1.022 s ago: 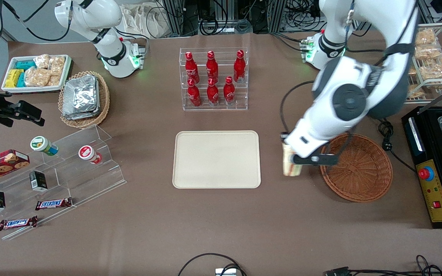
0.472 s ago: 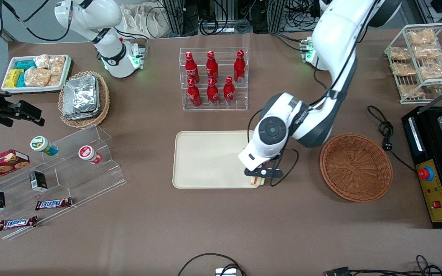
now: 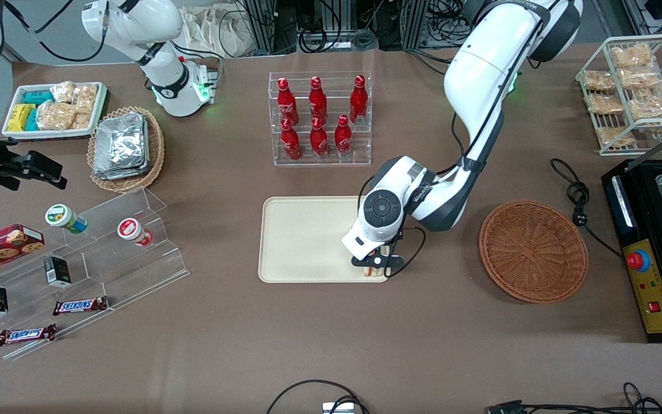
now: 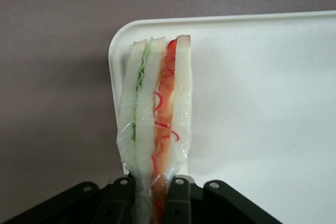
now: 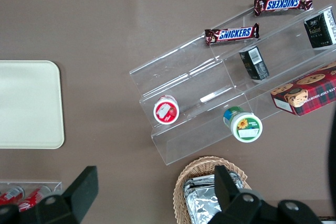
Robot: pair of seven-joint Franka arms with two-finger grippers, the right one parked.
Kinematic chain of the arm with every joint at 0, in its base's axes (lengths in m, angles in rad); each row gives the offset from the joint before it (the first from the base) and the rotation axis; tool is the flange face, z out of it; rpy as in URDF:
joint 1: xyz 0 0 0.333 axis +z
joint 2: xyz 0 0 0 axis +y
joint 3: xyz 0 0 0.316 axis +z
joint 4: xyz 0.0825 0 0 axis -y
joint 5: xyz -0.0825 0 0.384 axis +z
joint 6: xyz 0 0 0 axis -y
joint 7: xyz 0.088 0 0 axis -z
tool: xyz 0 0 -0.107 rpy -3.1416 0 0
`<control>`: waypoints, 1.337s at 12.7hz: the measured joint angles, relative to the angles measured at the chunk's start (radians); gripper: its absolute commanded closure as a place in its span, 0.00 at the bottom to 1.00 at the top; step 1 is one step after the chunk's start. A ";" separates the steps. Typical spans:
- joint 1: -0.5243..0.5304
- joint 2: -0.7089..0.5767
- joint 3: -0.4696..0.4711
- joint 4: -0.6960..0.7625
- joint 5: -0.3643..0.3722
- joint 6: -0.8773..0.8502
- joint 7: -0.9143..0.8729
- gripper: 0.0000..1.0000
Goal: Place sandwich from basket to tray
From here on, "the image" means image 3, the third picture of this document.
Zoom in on white wire rack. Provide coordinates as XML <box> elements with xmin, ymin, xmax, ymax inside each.
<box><xmin>575</xmin><ymin>34</ymin><xmax>662</xmax><ymax>157</ymax></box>

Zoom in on cup with red lid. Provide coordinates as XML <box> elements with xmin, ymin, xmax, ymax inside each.
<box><xmin>117</xmin><ymin>218</ymin><xmax>154</xmax><ymax>247</ymax></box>

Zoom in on black machine yellow control panel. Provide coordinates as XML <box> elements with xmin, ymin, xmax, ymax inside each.
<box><xmin>601</xmin><ymin>160</ymin><xmax>662</xmax><ymax>344</ymax></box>

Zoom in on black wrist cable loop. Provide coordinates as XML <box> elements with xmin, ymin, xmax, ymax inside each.
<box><xmin>386</xmin><ymin>226</ymin><xmax>427</xmax><ymax>278</ymax></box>

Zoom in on clear acrylic bottle rack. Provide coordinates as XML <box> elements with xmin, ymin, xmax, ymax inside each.
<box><xmin>268</xmin><ymin>71</ymin><xmax>372</xmax><ymax>167</ymax></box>

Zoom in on red cola bottle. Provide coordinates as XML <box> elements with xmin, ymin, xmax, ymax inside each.
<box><xmin>334</xmin><ymin>114</ymin><xmax>353</xmax><ymax>158</ymax></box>
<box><xmin>309</xmin><ymin>76</ymin><xmax>328</xmax><ymax>121</ymax></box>
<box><xmin>310</xmin><ymin>117</ymin><xmax>329</xmax><ymax>158</ymax></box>
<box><xmin>277</xmin><ymin>77</ymin><xmax>299</xmax><ymax>125</ymax></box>
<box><xmin>280</xmin><ymin>118</ymin><xmax>302</xmax><ymax>161</ymax></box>
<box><xmin>349</xmin><ymin>75</ymin><xmax>368</xmax><ymax>125</ymax></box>

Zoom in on triangle sandwich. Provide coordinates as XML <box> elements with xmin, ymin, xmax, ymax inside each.
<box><xmin>363</xmin><ymin>246</ymin><xmax>390</xmax><ymax>278</ymax></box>

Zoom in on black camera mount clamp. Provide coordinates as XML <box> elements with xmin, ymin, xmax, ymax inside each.
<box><xmin>0</xmin><ymin>103</ymin><xmax>68</xmax><ymax>200</ymax></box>

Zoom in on white rectangular snack tray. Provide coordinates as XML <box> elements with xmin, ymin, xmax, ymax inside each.
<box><xmin>2</xmin><ymin>82</ymin><xmax>108</xmax><ymax>141</ymax></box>

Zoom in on brown round wicker basket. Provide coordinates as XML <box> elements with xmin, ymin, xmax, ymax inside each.
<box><xmin>479</xmin><ymin>200</ymin><xmax>589</xmax><ymax>304</ymax></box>

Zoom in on brown snickers bar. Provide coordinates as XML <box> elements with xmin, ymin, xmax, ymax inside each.
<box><xmin>53</xmin><ymin>296</ymin><xmax>110</xmax><ymax>316</ymax></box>
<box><xmin>0</xmin><ymin>323</ymin><xmax>57</xmax><ymax>347</ymax></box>

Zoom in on yellow snack packet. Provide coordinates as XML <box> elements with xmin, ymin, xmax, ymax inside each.
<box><xmin>7</xmin><ymin>103</ymin><xmax>36</xmax><ymax>132</ymax></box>

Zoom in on pile of white fabric bags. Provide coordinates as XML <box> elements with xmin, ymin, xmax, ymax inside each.
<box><xmin>180</xmin><ymin>5</ymin><xmax>252</xmax><ymax>59</ymax></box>

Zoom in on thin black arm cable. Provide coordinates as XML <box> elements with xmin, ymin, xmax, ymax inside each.
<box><xmin>3</xmin><ymin>0</ymin><xmax>107</xmax><ymax>64</ymax></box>

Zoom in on black cable bundle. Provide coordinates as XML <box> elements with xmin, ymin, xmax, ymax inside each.
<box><xmin>485</xmin><ymin>382</ymin><xmax>662</xmax><ymax>414</ymax></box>

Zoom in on light oval wicker basket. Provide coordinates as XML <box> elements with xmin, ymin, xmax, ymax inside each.
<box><xmin>87</xmin><ymin>106</ymin><xmax>166</xmax><ymax>193</ymax></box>

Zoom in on cream rectangular tray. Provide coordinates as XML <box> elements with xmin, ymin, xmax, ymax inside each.
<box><xmin>258</xmin><ymin>197</ymin><xmax>392</xmax><ymax>283</ymax></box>

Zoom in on cup with green lid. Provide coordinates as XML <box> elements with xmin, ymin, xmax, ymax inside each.
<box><xmin>45</xmin><ymin>204</ymin><xmax>88</xmax><ymax>234</ymax></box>

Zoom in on clear acrylic step shelf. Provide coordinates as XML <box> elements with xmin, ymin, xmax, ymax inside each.
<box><xmin>0</xmin><ymin>187</ymin><xmax>190</xmax><ymax>361</ymax></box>

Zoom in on metal equipment rack with cables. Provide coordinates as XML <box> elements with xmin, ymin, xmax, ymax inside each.
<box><xmin>242</xmin><ymin>0</ymin><xmax>464</xmax><ymax>55</ymax></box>

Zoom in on stack of foil containers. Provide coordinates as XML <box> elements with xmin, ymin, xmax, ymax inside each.
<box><xmin>92</xmin><ymin>112</ymin><xmax>151</xmax><ymax>181</ymax></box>

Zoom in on black looped floor cable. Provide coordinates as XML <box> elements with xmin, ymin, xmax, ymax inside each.
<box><xmin>266</xmin><ymin>379</ymin><xmax>370</xmax><ymax>414</ymax></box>

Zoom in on black power cable with plug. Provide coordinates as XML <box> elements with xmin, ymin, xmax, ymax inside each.
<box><xmin>549</xmin><ymin>158</ymin><xmax>625</xmax><ymax>259</ymax></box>

